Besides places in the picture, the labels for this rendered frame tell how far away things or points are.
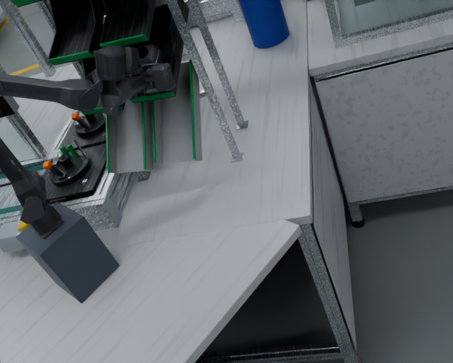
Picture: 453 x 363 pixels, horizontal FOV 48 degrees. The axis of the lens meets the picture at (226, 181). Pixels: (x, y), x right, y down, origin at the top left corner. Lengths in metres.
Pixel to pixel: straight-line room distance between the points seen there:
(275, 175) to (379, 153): 0.76
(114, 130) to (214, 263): 0.52
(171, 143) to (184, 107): 0.11
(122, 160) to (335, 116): 0.88
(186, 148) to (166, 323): 0.49
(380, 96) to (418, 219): 0.68
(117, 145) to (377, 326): 1.20
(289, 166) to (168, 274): 0.46
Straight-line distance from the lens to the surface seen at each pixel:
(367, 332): 2.11
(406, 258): 2.29
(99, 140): 1.80
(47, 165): 1.61
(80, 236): 1.35
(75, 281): 1.39
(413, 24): 1.99
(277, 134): 1.62
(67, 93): 1.17
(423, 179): 2.27
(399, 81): 1.97
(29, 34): 2.83
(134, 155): 1.51
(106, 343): 1.31
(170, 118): 1.48
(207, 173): 1.58
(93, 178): 1.62
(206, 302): 1.24
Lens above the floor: 1.78
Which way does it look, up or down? 37 degrees down
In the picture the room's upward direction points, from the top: 25 degrees counter-clockwise
